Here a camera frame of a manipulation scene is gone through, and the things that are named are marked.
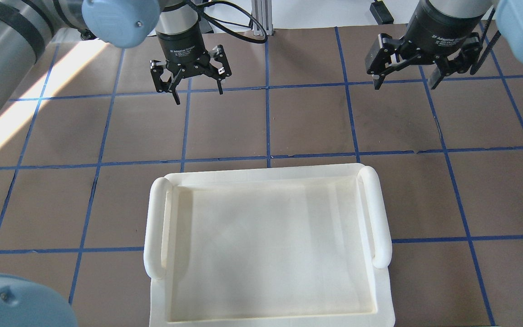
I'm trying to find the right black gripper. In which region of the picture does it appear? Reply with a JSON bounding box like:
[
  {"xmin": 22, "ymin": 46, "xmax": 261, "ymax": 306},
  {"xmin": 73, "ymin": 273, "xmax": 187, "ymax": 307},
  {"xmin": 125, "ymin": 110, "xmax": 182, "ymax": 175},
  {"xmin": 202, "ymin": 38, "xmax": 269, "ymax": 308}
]
[{"xmin": 365, "ymin": 33, "xmax": 482, "ymax": 90}]

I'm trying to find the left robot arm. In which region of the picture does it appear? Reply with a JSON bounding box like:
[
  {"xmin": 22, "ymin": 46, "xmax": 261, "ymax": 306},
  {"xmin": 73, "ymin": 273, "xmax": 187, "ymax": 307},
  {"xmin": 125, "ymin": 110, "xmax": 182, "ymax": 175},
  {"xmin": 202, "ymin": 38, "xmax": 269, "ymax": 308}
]
[{"xmin": 0, "ymin": 0, "xmax": 231, "ymax": 110}]

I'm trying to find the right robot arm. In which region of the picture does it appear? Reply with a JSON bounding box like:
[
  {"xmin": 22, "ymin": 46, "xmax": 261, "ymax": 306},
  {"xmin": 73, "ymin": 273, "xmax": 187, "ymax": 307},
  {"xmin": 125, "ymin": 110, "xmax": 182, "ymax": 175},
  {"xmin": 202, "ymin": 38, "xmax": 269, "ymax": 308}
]
[{"xmin": 365, "ymin": 0, "xmax": 523, "ymax": 90}]

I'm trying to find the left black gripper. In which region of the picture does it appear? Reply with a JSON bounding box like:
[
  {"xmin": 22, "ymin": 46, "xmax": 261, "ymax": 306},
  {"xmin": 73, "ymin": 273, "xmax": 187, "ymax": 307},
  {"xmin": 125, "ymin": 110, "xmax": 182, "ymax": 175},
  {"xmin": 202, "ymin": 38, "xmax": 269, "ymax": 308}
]
[{"xmin": 150, "ymin": 44, "xmax": 232, "ymax": 105}]

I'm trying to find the aluminium frame post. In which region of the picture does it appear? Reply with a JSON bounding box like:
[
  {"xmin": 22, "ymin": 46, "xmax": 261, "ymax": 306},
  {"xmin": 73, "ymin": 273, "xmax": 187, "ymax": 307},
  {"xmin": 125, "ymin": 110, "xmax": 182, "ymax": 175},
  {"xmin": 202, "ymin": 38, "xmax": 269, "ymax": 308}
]
[{"xmin": 251, "ymin": 0, "xmax": 274, "ymax": 36}]

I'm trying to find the black power adapter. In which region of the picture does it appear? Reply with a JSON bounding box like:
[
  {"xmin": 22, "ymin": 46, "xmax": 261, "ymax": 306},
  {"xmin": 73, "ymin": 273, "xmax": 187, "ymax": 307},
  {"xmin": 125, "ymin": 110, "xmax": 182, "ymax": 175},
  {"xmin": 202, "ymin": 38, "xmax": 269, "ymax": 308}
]
[{"xmin": 369, "ymin": 0, "xmax": 394, "ymax": 25}]

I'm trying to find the white plastic tray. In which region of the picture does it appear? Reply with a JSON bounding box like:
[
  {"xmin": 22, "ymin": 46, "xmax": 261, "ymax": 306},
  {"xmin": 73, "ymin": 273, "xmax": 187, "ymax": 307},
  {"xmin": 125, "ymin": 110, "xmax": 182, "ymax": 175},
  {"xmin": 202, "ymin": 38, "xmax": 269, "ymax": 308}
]
[{"xmin": 143, "ymin": 163, "xmax": 395, "ymax": 327}]

